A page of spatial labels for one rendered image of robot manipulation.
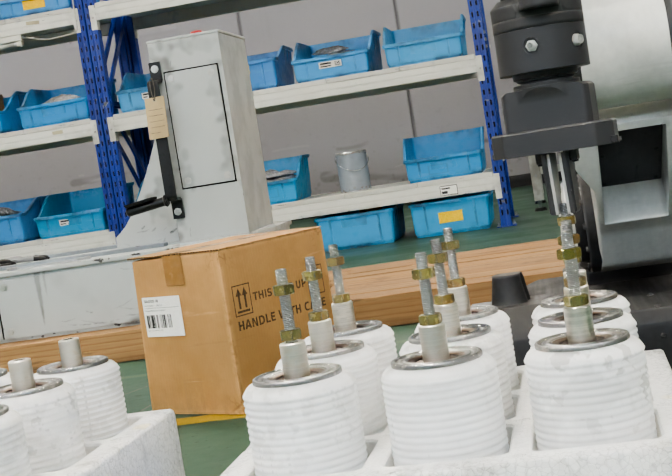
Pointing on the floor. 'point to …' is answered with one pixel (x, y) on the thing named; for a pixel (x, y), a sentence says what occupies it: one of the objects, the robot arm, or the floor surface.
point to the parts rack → (46, 25)
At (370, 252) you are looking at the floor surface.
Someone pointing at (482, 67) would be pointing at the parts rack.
